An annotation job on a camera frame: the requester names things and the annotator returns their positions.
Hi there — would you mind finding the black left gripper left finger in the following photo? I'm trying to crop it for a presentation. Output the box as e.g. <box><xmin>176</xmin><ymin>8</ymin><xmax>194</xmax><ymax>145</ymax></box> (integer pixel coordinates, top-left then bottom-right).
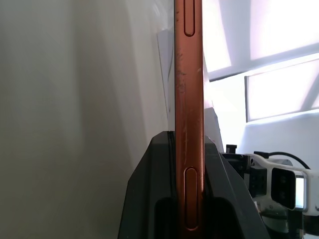
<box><xmin>117</xmin><ymin>131</ymin><xmax>180</xmax><ymax>239</ymax></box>

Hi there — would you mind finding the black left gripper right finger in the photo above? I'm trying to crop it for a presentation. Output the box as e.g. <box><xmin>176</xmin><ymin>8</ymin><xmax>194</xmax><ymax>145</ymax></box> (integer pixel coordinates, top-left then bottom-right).
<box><xmin>202</xmin><ymin>135</ymin><xmax>269</xmax><ymax>239</ymax></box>

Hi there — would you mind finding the copper orange smartphone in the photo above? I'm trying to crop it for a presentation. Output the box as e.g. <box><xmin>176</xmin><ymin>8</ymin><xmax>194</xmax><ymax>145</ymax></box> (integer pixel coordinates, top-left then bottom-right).
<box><xmin>173</xmin><ymin>0</ymin><xmax>208</xmax><ymax>239</ymax></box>

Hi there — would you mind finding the bright rectangular light panel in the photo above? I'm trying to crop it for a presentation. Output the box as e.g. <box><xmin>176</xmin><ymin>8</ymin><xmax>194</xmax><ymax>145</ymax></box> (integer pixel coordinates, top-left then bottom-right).
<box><xmin>202</xmin><ymin>0</ymin><xmax>319</xmax><ymax>81</ymax></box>
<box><xmin>244</xmin><ymin>57</ymin><xmax>319</xmax><ymax>123</ymax></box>

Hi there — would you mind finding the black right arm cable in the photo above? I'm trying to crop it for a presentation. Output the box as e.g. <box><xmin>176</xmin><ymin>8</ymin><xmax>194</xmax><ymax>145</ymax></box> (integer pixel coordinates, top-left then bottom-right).
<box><xmin>253</xmin><ymin>150</ymin><xmax>311</xmax><ymax>170</ymax></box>

